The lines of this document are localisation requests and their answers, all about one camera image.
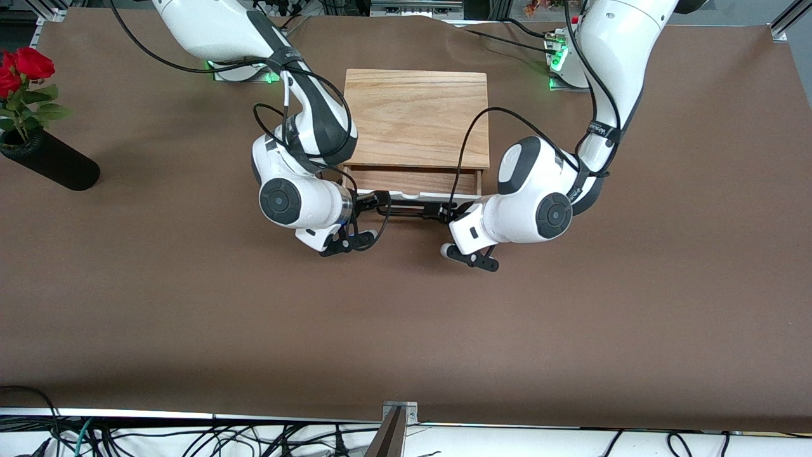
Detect red roses with green leaves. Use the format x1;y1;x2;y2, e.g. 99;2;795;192
0;47;74;144

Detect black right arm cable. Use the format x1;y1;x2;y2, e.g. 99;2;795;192
109;0;393;241

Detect teal cable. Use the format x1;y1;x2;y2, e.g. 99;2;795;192
73;419;96;457

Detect light wooden drawer cabinet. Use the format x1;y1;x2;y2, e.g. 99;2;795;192
341;69;491;173

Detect black looped floor cable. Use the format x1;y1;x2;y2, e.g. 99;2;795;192
0;385;63;439

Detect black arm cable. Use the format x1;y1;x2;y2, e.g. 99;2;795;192
109;0;393;241
444;0;625;220

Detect aluminium frame profile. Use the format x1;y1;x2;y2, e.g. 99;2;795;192
769;0;812;43

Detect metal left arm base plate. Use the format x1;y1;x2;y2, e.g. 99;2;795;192
548;29;587;92

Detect black cylindrical vase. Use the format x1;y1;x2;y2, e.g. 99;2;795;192
0;129;102;192

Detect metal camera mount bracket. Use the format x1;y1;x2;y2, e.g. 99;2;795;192
363;401;420;457

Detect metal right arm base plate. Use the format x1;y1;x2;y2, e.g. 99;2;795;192
207;58;281;84

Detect brown table cover sheet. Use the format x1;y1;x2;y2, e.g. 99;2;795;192
0;8;812;434

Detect grey power strip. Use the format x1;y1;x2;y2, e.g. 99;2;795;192
370;0;465;19

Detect white-fronted drawer with black handle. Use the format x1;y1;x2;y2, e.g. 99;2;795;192
341;166;483;220

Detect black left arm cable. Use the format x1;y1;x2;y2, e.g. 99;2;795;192
444;0;625;220

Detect black base power cable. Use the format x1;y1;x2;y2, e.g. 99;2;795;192
462;18;565;53

